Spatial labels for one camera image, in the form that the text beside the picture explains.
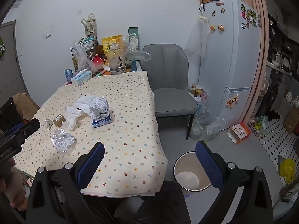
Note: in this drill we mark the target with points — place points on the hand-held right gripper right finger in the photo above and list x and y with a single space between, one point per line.
209 168

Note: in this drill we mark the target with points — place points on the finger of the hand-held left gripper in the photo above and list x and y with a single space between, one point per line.
30 126

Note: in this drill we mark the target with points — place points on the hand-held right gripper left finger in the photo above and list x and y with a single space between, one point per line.
92 165

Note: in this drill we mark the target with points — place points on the clear blister pack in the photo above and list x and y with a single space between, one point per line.
47 123

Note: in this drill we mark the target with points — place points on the white trash bin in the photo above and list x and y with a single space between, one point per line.
184 165

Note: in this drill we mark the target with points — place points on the small brown cardboard box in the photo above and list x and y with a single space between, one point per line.
58 120

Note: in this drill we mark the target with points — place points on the clear plastic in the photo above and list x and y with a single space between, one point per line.
63 141

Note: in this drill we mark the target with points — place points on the white plastic bag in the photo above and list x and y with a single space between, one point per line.
71 119
197 42

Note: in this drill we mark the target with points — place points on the blue white package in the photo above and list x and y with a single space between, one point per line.
101 117

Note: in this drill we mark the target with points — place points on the person's left hand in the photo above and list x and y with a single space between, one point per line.
15 191

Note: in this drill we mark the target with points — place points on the brown chair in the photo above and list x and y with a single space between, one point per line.
22 102

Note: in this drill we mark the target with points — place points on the dark jacket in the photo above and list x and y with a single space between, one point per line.
8 112

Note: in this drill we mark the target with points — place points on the pile of filled plastic bags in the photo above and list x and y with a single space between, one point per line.
203 122

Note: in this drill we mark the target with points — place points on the orange white cardboard box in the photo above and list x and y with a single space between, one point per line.
239 133

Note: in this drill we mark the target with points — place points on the floral tablecloth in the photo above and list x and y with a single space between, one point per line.
130 121

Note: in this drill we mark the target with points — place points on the crumpled white plastic wrapper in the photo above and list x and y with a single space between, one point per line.
85 102

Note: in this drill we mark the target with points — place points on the blue drink can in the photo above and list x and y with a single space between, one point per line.
68 75

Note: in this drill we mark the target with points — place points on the yellow smiley plastic bag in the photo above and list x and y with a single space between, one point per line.
258 126

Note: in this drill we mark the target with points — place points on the grey door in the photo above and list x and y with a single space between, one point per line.
9 63

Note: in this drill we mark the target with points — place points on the yellow figure fridge magnet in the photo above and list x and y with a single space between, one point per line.
232 102

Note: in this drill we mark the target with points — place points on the blue white tissue box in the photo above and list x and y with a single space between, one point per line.
80 78

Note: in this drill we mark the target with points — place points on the white dotted floor mat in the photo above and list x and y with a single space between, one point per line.
278 133

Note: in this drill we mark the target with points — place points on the yellow plastic item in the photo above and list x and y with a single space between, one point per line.
287 168

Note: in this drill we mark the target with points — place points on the clear plastic bag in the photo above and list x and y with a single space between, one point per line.
81 60
136 53

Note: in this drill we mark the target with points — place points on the green door decoration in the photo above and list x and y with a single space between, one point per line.
1 47

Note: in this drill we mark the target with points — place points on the pink and green stick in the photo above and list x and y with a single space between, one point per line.
102 72

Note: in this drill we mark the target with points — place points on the grey upholstered chair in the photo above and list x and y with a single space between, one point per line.
168 86

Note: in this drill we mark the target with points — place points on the red white vase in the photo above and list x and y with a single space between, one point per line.
97 62

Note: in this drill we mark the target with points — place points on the white refrigerator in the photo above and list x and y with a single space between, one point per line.
231 63

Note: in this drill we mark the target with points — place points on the large clear water bottle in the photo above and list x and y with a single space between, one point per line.
116 59

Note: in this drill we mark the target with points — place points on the yellow snack bag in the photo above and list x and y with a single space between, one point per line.
110 41

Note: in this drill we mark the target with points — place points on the hanging white plastic bag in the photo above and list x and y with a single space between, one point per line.
197 42

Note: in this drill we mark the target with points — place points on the green box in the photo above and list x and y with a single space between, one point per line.
133 33

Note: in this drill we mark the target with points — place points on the orange round fridge magnet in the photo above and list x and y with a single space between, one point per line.
212 28

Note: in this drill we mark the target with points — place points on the cluster of fridge magnets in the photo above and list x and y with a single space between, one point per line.
251 18

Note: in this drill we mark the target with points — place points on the white wall switch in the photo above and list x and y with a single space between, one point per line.
48 33

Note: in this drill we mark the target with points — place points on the cluttered wall shelf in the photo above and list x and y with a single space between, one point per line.
280 56

